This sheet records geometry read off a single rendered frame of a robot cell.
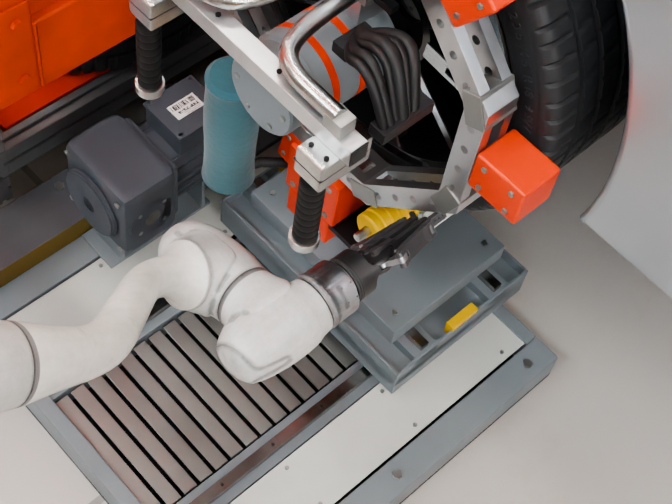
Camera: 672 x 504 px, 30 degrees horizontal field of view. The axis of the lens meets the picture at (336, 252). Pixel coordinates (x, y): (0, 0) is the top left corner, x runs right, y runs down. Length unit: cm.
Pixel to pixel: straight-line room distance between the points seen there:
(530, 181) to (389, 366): 73
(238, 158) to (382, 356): 54
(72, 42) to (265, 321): 66
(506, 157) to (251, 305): 41
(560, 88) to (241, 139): 55
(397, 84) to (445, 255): 86
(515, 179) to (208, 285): 46
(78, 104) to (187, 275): 78
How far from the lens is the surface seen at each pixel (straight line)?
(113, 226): 224
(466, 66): 161
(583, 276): 270
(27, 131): 245
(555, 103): 168
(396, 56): 156
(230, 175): 204
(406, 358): 235
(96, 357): 150
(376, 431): 235
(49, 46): 212
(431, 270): 236
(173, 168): 224
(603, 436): 254
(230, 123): 193
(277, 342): 173
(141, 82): 185
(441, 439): 236
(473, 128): 168
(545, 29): 162
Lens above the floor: 220
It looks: 57 degrees down
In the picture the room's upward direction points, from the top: 11 degrees clockwise
